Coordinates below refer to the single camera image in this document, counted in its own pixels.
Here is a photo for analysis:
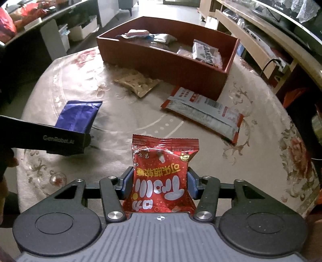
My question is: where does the white plastic bin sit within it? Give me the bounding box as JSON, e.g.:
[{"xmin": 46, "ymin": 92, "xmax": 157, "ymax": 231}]
[{"xmin": 58, "ymin": 24, "xmax": 71, "ymax": 52}]

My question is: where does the black television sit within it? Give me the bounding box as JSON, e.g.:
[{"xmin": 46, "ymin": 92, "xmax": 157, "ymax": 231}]
[{"xmin": 252, "ymin": 0, "xmax": 322, "ymax": 54}]

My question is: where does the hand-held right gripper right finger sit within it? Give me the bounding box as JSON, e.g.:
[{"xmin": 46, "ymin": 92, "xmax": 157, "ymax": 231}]
[{"xmin": 187, "ymin": 167, "xmax": 267, "ymax": 222}]

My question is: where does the white storage box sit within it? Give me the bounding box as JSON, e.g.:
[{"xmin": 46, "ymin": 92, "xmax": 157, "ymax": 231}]
[{"xmin": 69, "ymin": 16, "xmax": 99, "ymax": 42}]

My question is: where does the large red plastic bag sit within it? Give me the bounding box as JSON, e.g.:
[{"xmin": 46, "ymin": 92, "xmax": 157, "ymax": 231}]
[{"xmin": 0, "ymin": 7, "xmax": 17, "ymax": 43}]

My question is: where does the red and white flat packet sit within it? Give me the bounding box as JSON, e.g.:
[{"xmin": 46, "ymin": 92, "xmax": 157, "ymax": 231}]
[{"xmin": 161, "ymin": 86, "xmax": 245, "ymax": 146}]

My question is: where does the silver snack packet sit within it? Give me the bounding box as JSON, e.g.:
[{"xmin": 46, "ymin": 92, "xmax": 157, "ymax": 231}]
[{"xmin": 151, "ymin": 33, "xmax": 177, "ymax": 46}]

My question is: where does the yellow noodle snack packet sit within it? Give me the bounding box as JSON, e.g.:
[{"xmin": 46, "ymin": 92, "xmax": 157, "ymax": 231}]
[{"xmin": 177, "ymin": 47, "xmax": 195, "ymax": 59}]

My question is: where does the dark long sideboard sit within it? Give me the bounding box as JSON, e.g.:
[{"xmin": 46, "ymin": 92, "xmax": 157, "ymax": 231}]
[{"xmin": 0, "ymin": 0, "xmax": 102, "ymax": 104}]

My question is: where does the black cable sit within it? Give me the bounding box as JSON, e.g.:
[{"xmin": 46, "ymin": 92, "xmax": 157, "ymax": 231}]
[{"xmin": 260, "ymin": 58, "xmax": 282, "ymax": 78}]

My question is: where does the blue purple snack packet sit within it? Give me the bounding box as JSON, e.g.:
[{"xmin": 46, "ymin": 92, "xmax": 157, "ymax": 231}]
[{"xmin": 55, "ymin": 100, "xmax": 103, "ymax": 134}]

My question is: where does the red candy packet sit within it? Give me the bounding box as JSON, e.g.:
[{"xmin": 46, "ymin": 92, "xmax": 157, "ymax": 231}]
[{"xmin": 122, "ymin": 134, "xmax": 200, "ymax": 217}]

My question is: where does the white wafer packet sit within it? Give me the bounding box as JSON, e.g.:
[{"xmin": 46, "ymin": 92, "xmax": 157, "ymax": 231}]
[{"xmin": 192, "ymin": 39, "xmax": 223, "ymax": 69}]

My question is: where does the red cardboard box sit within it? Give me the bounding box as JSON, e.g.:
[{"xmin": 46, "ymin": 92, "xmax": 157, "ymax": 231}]
[{"xmin": 97, "ymin": 16, "xmax": 240, "ymax": 101}]

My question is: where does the white red-print snack packet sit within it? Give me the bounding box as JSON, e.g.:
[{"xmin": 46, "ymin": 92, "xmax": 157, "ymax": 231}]
[{"xmin": 126, "ymin": 29, "xmax": 149, "ymax": 39}]

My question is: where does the person's left hand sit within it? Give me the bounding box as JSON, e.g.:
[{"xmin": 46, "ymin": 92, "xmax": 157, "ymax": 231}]
[{"xmin": 0, "ymin": 148, "xmax": 19, "ymax": 183}]

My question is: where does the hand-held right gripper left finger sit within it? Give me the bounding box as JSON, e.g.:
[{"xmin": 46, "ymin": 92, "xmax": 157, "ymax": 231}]
[{"xmin": 48, "ymin": 166, "xmax": 134, "ymax": 222}]

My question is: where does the small red plastic bag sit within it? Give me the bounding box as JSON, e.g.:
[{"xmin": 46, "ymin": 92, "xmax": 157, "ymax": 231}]
[{"xmin": 15, "ymin": 2, "xmax": 52, "ymax": 23}]

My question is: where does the gold cracker packet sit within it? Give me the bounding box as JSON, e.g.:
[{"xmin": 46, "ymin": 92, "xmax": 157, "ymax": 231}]
[{"xmin": 113, "ymin": 69, "xmax": 161, "ymax": 99}]

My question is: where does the white lace cloth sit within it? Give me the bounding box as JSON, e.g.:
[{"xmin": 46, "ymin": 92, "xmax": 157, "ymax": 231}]
[{"xmin": 293, "ymin": 0, "xmax": 319, "ymax": 24}]

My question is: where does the wooden tv cabinet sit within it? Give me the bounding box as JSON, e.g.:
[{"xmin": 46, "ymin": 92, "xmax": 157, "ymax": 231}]
[{"xmin": 199, "ymin": 0, "xmax": 322, "ymax": 121}]

